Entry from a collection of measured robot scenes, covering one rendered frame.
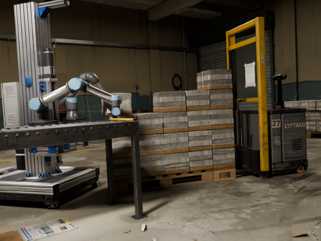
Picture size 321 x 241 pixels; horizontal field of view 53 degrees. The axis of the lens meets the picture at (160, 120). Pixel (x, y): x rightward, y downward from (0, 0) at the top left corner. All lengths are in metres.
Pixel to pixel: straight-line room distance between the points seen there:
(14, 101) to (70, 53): 6.80
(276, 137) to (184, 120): 1.13
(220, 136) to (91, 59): 7.36
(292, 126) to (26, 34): 3.16
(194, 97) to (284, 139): 1.20
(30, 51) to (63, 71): 6.59
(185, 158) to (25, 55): 2.03
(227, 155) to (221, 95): 0.70
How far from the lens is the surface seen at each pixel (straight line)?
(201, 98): 3.74
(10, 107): 3.77
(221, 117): 3.85
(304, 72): 10.02
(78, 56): 10.47
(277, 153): 4.10
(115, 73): 10.92
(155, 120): 3.56
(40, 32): 3.73
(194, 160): 3.75
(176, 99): 3.63
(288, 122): 4.16
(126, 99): 3.47
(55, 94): 3.16
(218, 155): 3.87
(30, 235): 2.73
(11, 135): 2.33
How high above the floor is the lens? 0.93
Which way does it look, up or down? 3 degrees down
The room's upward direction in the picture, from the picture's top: 3 degrees counter-clockwise
